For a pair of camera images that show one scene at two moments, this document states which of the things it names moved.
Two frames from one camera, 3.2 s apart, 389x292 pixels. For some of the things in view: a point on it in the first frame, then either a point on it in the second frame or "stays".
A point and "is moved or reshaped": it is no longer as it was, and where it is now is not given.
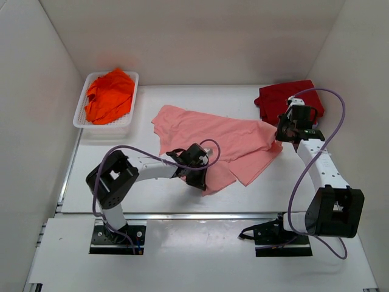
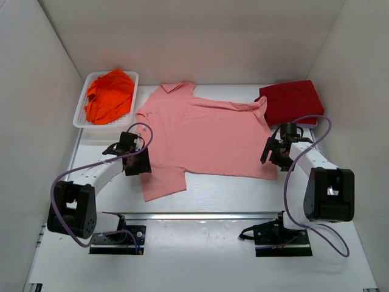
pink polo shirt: x=247 y=146 is moved or reshaped
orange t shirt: x=109 y=97 stays
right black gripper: x=282 y=119 -> x=272 y=145
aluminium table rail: x=188 y=216 stays
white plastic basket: x=79 y=120 stays
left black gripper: x=198 y=182 -> x=144 y=165
